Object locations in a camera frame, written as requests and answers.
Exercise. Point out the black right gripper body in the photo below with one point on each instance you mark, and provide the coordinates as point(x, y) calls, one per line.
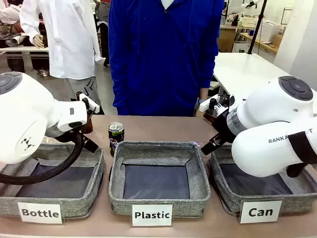
point(224, 130)

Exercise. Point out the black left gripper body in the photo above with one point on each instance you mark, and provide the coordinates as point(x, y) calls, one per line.
point(85, 136)

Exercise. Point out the person right forearm blue sleeve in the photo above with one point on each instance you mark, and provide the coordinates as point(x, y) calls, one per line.
point(117, 81)

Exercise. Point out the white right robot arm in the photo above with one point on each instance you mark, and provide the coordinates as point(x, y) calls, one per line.
point(267, 129)

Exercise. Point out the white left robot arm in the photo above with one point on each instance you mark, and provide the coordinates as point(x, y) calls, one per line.
point(24, 111)

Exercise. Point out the person left forearm blue sleeve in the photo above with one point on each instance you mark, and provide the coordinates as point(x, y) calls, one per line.
point(208, 69)

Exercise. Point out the black soda can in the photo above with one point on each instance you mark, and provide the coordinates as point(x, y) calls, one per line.
point(116, 138)

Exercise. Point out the grey fabric basket Can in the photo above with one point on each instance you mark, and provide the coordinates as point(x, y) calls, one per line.
point(223, 198)

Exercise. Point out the grey fabric basket Plastic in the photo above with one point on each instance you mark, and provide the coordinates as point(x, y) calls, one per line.
point(158, 151)

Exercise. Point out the white sign Can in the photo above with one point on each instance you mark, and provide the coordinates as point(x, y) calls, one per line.
point(260, 212)

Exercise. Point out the grey fabric basket Bottle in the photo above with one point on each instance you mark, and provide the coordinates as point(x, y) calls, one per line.
point(10, 205)

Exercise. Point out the person left hand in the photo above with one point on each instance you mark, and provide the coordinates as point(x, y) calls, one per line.
point(203, 94)

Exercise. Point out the light blue wrist watch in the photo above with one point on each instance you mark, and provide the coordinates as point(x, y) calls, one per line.
point(201, 101)

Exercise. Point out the grey printed shorts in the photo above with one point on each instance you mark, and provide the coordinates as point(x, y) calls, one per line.
point(81, 86)

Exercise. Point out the large white table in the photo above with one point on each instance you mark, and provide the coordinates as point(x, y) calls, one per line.
point(242, 67)

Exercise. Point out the shoe on floor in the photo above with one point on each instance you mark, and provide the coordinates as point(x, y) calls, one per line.
point(43, 73)

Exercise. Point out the white sign Bottle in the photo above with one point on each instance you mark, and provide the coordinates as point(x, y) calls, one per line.
point(39, 212)

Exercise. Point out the white sign Plastic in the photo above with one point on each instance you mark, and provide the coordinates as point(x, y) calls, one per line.
point(152, 215)

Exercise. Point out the person torso blue jacket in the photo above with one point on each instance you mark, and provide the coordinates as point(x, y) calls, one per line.
point(161, 62)

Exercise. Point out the wooden workbench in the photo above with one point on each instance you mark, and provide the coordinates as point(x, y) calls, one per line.
point(262, 43)

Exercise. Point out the white shirt on mannequin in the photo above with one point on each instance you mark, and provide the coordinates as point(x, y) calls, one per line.
point(71, 37)

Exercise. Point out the black tripod stand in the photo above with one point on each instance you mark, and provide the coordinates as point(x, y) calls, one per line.
point(257, 24)

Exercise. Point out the white background table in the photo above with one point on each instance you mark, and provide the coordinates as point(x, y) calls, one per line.
point(15, 49)

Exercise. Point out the stack of white boxes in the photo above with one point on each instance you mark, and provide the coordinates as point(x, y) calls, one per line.
point(270, 28)

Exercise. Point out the background person dark clothes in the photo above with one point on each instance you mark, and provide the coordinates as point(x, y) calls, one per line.
point(101, 10)

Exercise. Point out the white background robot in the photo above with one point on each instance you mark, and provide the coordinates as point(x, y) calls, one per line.
point(250, 3)

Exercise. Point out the pile of clothes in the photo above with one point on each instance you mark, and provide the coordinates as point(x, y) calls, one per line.
point(10, 17)

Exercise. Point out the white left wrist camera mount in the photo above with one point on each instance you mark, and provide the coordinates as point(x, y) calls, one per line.
point(92, 106)

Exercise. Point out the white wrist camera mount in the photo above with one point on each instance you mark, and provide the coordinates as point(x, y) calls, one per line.
point(92, 106)
point(205, 105)

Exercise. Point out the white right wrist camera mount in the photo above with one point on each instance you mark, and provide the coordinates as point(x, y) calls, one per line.
point(205, 105)

